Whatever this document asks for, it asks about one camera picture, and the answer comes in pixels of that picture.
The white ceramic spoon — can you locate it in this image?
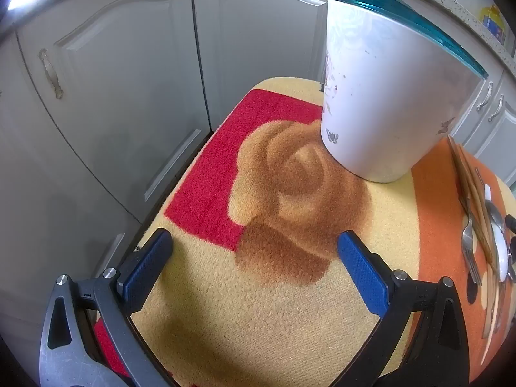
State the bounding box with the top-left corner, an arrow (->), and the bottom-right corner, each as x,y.
483,184 -> 509,283

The yellow cooking oil bottle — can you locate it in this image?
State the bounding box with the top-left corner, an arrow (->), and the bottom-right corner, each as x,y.
480,4 -> 508,45

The steel fork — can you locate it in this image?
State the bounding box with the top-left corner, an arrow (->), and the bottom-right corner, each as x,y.
461,195 -> 483,288

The metal cabinet door handle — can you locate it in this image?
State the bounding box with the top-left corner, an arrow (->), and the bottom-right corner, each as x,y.
488,94 -> 505,122
39,48 -> 64,100
476,82 -> 494,112

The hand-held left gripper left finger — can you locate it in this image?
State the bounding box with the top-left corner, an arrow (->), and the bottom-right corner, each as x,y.
39,228 -> 174,387

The steel soup spoon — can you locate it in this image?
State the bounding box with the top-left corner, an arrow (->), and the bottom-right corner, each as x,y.
485,198 -> 505,234

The flower printed fleece blanket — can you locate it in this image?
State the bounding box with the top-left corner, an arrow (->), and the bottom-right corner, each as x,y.
93,76 -> 516,387

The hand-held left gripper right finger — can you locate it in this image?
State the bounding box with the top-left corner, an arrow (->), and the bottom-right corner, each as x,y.
337,230 -> 471,387

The tan wooden chopstick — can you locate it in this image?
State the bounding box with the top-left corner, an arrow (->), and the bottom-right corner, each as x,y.
457,149 -> 498,273
473,167 -> 501,251

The grey cabinet door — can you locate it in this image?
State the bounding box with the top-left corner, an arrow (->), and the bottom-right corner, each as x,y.
16,0 -> 212,226
476,60 -> 516,188
451,74 -> 496,152
0,32 -> 142,331
193,0 -> 330,134

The white utensil holder teal rim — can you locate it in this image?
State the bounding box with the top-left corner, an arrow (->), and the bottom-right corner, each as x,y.
320,0 -> 489,183

